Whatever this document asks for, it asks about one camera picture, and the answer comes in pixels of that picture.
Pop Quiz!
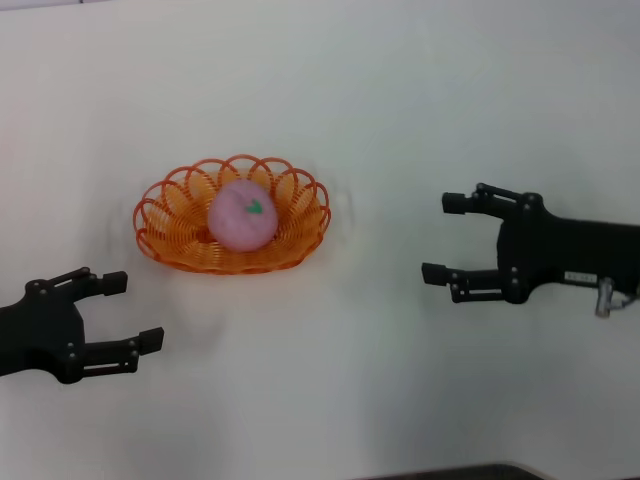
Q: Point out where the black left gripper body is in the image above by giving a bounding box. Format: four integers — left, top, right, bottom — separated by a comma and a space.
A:
0, 280, 84, 386

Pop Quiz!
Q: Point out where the dark rounded base edge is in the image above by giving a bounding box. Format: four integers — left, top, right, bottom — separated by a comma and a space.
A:
349, 461, 547, 480

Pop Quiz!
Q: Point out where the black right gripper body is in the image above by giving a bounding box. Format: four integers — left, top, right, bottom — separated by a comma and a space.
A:
494, 191, 640, 305

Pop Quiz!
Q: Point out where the pink foam peach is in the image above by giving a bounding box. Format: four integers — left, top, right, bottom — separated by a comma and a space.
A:
206, 180, 280, 253

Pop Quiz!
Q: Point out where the silver cable connector plug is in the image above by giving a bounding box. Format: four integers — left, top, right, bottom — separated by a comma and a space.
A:
593, 277, 640, 318

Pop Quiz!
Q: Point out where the orange plastic wire basket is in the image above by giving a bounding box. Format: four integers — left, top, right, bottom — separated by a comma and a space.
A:
132, 154, 333, 276

